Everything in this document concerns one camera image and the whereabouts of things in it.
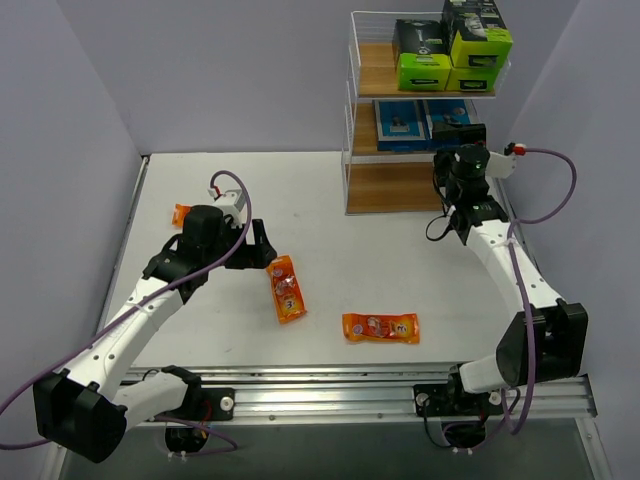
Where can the blue white razor box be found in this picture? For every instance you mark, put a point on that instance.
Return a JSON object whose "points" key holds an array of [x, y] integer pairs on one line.
{"points": [[399, 126]]}

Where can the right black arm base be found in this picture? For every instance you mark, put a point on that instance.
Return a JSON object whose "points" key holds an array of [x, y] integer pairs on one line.
{"points": [[435, 400]]}

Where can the orange razor bag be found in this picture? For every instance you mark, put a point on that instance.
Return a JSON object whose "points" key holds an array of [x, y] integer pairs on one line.
{"points": [[285, 289], [402, 328], [179, 214]]}

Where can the tall green black razor box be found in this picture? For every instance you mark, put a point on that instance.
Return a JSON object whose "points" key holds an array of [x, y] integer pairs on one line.
{"points": [[474, 79]]}

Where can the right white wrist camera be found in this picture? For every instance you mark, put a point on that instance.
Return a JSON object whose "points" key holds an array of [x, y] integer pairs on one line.
{"points": [[502, 165]]}

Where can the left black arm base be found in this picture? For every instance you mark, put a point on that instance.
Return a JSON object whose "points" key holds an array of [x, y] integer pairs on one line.
{"points": [[217, 404]]}

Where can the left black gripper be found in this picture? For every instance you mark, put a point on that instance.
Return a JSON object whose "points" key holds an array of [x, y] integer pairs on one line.
{"points": [[248, 248]]}

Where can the white wire wooden shelf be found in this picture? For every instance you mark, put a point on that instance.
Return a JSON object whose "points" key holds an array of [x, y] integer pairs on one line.
{"points": [[375, 181]]}

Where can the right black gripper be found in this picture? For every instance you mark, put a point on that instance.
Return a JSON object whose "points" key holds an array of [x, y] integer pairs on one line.
{"points": [[458, 131]]}

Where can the aluminium mounting rail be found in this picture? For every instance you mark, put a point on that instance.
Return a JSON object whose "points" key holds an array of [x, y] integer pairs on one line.
{"points": [[343, 394]]}

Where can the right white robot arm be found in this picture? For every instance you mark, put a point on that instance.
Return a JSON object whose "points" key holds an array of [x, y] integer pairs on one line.
{"points": [[545, 338]]}

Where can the small black green razor box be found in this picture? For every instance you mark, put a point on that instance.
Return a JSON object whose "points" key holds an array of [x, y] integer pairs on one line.
{"points": [[476, 34]]}

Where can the black green razor pack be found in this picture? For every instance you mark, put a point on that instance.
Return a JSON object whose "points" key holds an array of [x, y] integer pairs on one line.
{"points": [[422, 62]]}

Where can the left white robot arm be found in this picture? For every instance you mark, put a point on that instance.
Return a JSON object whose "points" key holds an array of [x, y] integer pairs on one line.
{"points": [[82, 405]]}

